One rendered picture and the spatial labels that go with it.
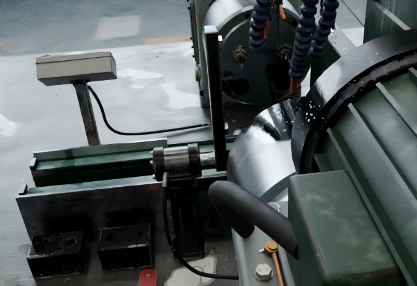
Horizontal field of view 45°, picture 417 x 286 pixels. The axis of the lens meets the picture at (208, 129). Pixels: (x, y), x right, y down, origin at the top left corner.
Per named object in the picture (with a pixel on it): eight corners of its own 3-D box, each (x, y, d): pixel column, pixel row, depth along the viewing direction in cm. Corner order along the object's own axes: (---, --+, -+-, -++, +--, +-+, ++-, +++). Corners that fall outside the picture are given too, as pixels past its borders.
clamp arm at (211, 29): (229, 161, 89) (220, 23, 76) (231, 171, 86) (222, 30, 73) (210, 163, 89) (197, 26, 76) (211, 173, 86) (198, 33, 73)
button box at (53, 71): (117, 79, 120) (116, 58, 120) (112, 72, 113) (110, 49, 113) (46, 86, 119) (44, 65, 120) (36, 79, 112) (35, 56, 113)
